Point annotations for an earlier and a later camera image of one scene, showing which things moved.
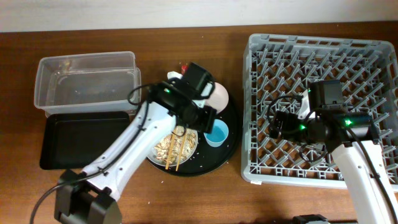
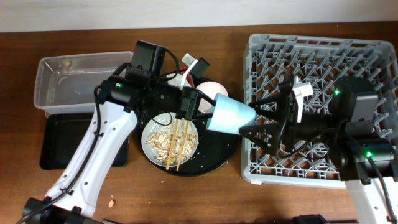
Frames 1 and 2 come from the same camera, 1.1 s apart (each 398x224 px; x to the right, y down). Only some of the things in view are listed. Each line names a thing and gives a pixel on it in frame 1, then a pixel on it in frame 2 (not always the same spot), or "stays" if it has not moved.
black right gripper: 288,131 → 287,117
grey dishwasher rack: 275,66 stays
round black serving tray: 208,159 stays
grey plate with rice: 159,154 stays
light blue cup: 219,133 → 227,114
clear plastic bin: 86,83 stays
